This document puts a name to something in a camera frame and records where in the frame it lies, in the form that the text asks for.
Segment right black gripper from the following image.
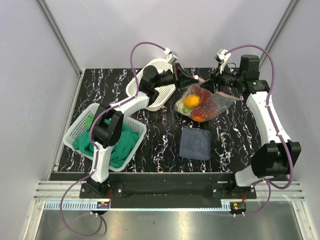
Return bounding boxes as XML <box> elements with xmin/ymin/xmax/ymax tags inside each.
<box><xmin>199</xmin><ymin>62</ymin><xmax>244</xmax><ymax>95</ymax></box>

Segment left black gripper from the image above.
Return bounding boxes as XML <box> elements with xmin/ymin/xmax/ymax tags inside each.
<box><xmin>153</xmin><ymin>63</ymin><xmax>199</xmax><ymax>91</ymax></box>

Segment clear zip top bag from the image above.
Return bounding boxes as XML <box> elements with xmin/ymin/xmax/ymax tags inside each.
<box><xmin>174</xmin><ymin>79</ymin><xmax>241</xmax><ymax>123</ymax></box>

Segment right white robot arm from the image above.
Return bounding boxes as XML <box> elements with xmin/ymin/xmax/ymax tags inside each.
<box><xmin>203</xmin><ymin>50</ymin><xmax>302</xmax><ymax>199</ymax></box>

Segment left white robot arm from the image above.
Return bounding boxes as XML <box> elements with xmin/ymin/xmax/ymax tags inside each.
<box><xmin>87</xmin><ymin>63</ymin><xmax>199</xmax><ymax>198</ymax></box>

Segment fake orange fruit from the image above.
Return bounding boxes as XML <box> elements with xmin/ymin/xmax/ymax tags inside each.
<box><xmin>183</xmin><ymin>94</ymin><xmax>201</xmax><ymax>108</ymax></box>

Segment fake red grapes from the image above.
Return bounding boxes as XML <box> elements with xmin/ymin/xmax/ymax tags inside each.
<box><xmin>190</xmin><ymin>90</ymin><xmax>219</xmax><ymax>122</ymax></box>

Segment fake green fruit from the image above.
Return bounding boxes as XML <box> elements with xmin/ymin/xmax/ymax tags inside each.
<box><xmin>182</xmin><ymin>105</ymin><xmax>191</xmax><ymax>114</ymax></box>

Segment white oval perforated basket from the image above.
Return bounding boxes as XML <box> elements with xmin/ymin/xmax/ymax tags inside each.
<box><xmin>126</xmin><ymin>58</ymin><xmax>176</xmax><ymax>112</ymax></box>

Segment black marble pattern mat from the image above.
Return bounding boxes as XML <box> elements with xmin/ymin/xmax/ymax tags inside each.
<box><xmin>71</xmin><ymin>68</ymin><xmax>262</xmax><ymax>173</ymax></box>

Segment folded dark blue towel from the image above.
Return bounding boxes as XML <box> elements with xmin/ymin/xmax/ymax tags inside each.
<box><xmin>179</xmin><ymin>126</ymin><xmax>212</xmax><ymax>161</ymax></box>

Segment green cloth garment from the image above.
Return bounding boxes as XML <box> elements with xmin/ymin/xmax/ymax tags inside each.
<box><xmin>72</xmin><ymin>115</ymin><xmax>140</xmax><ymax>169</ymax></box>

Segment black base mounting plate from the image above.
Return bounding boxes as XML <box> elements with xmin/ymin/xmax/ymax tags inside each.
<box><xmin>79</xmin><ymin>181</ymin><xmax>257</xmax><ymax>200</ymax></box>

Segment white rectangular laundry basket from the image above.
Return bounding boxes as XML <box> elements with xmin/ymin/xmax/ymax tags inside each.
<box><xmin>63</xmin><ymin>103</ymin><xmax>147</xmax><ymax>172</ymax></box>

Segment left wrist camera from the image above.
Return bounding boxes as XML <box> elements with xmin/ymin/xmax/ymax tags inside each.
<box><xmin>164</xmin><ymin>47</ymin><xmax>178</xmax><ymax>70</ymax></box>

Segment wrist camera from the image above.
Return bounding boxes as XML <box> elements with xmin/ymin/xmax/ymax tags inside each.
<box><xmin>164</xmin><ymin>47</ymin><xmax>178</xmax><ymax>70</ymax></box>
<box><xmin>215</xmin><ymin>49</ymin><xmax>231</xmax><ymax>74</ymax></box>

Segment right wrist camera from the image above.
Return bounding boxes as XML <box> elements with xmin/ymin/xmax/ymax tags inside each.
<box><xmin>215</xmin><ymin>49</ymin><xmax>231</xmax><ymax>74</ymax></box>

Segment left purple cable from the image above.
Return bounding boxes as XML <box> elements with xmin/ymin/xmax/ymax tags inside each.
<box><xmin>61</xmin><ymin>41</ymin><xmax>168</xmax><ymax>237</ymax></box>

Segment aluminium frame rail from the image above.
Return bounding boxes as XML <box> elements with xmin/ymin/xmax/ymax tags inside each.
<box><xmin>36</xmin><ymin>0</ymin><xmax>82</xmax><ymax>77</ymax></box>

